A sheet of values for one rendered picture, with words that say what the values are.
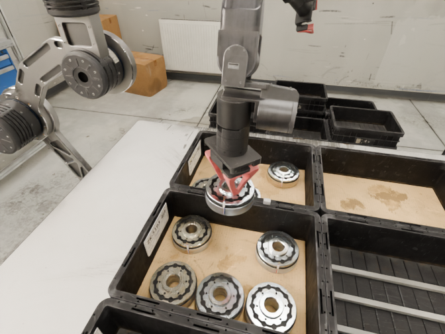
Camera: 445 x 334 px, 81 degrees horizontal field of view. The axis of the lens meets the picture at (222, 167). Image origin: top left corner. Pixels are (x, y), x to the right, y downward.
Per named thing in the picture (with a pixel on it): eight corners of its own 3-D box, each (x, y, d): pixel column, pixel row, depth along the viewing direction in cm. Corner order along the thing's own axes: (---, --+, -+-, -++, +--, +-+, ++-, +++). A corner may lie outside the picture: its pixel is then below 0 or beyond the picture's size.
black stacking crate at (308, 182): (173, 215, 79) (167, 187, 72) (201, 156, 101) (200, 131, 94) (309, 240, 72) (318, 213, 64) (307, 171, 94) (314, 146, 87)
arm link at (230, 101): (221, 79, 43) (212, 93, 39) (263, 83, 42) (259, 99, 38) (220, 116, 48) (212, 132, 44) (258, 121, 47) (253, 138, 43)
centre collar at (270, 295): (257, 315, 52) (257, 313, 52) (260, 291, 56) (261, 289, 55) (282, 322, 51) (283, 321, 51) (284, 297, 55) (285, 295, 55)
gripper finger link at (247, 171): (236, 174, 58) (240, 138, 52) (255, 195, 53) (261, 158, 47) (209, 185, 55) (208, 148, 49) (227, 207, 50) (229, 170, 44)
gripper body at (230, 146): (231, 138, 54) (233, 105, 49) (261, 166, 47) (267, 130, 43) (203, 146, 51) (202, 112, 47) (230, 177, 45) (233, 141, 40)
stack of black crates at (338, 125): (317, 181, 189) (334, 126, 161) (315, 156, 212) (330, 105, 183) (377, 189, 182) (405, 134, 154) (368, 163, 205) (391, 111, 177)
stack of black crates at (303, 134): (261, 173, 196) (266, 134, 175) (265, 150, 219) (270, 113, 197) (317, 181, 189) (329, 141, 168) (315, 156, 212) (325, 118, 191)
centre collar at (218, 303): (204, 301, 54) (204, 300, 54) (213, 280, 58) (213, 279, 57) (227, 310, 53) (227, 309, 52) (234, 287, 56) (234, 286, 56)
